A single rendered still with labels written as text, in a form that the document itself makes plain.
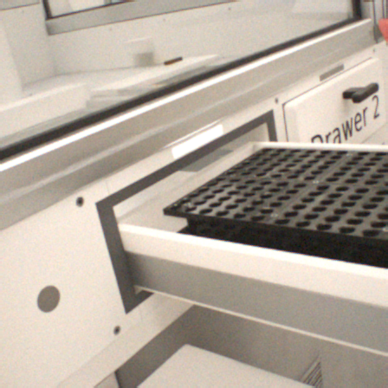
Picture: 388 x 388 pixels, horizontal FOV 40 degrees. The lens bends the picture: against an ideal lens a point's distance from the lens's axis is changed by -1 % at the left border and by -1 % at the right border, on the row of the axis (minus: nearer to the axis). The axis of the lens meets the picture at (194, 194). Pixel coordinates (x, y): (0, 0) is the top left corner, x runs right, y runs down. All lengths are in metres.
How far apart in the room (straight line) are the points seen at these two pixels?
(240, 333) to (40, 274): 0.32
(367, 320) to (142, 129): 0.26
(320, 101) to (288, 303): 0.40
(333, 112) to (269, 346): 0.34
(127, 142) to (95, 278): 0.12
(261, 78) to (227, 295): 0.31
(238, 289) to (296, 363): 0.43
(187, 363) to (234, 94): 0.29
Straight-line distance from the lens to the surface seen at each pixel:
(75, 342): 0.48
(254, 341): 0.72
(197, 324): 0.62
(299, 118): 0.69
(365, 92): 0.78
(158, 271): 0.47
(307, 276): 0.38
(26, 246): 0.43
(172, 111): 0.52
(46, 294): 0.45
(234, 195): 0.49
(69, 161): 0.44
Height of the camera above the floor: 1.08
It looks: 20 degrees down
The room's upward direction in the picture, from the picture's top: 12 degrees counter-clockwise
